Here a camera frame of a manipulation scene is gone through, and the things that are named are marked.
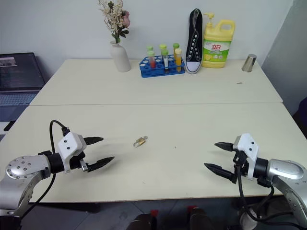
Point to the green-capped tube red liquid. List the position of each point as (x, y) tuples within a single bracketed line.
[(151, 61)]

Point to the small brass padlock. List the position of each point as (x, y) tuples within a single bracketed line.
[(140, 141)]

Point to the steel metal cup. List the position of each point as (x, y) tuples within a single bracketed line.
[(249, 62)]

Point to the blue test tube rack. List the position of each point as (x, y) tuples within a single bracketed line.
[(158, 72)]

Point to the grey laptop computer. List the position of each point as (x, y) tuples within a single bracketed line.
[(16, 76)]

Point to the yellow-capped tube orange liquid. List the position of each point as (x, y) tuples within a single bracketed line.
[(178, 61)]

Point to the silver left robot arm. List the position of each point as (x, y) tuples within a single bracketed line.
[(26, 172)]

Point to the green-capped tube dark contents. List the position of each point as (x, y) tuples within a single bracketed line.
[(165, 60)]

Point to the black canvas sneaker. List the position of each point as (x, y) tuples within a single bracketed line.
[(194, 48)]

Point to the green-capped test tube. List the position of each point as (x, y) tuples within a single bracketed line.
[(163, 46), (150, 47)]

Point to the dried flower bouquet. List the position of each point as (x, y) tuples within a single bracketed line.
[(115, 16)]

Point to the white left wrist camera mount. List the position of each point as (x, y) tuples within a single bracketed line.
[(69, 143)]

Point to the green-capped tube orange liquid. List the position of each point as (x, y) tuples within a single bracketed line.
[(176, 49)]

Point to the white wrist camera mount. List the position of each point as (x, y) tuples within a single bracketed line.
[(69, 143), (249, 148)]

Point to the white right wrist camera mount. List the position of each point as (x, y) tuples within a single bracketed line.
[(249, 148)]

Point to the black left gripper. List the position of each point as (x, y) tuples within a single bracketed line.
[(76, 163)]

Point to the yellow detergent pump bottle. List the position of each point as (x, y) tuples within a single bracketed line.
[(217, 48)]

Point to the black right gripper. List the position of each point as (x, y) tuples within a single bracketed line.
[(243, 165)]

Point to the white ceramic vase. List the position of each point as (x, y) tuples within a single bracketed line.
[(120, 58)]

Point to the dark rounded shape red tip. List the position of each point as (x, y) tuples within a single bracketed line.
[(144, 220), (199, 218)]

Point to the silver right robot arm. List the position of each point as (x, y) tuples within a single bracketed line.
[(285, 172)]

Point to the white rounded object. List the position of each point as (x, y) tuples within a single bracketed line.
[(247, 220)]

